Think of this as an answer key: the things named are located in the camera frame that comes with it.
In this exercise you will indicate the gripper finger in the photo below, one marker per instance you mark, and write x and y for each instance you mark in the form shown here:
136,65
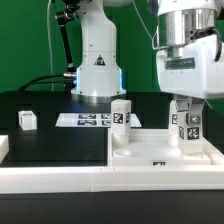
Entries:
181,103
195,108

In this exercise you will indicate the white square table top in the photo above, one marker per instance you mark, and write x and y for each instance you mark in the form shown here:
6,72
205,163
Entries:
149,147

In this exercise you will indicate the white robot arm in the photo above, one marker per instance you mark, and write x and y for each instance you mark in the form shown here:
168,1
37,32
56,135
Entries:
180,23

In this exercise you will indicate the white U-shaped fence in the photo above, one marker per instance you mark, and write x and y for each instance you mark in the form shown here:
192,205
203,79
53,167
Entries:
115,178

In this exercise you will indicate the white marker base plate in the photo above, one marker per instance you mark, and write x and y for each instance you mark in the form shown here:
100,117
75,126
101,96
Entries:
90,120

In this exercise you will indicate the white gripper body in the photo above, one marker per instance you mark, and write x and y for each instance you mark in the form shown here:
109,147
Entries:
196,73

